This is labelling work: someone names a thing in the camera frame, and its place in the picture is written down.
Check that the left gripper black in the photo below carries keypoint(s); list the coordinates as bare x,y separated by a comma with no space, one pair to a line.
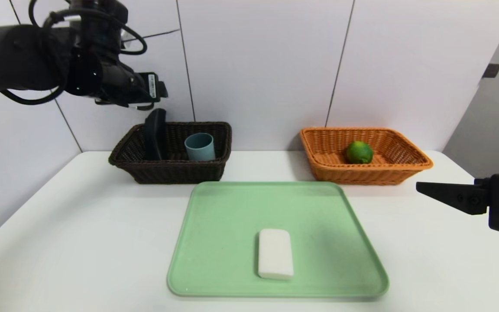
153,87

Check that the blue-grey plastic cup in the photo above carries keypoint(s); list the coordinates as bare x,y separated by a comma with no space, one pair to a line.
200,149

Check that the green lime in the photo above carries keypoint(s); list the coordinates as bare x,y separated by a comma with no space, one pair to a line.
359,152

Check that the white soap bar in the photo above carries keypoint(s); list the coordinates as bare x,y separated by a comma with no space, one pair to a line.
275,255

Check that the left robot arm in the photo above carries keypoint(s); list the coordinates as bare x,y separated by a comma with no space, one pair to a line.
15,56

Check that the orange wicker basket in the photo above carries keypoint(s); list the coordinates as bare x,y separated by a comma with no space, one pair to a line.
388,171

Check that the dark brown wicker basket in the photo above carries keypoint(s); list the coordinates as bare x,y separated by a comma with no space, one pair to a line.
176,173

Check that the light green plastic tray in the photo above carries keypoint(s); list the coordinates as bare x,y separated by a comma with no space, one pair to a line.
327,251

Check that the small dark wall plate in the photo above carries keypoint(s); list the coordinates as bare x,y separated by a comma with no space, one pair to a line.
491,70

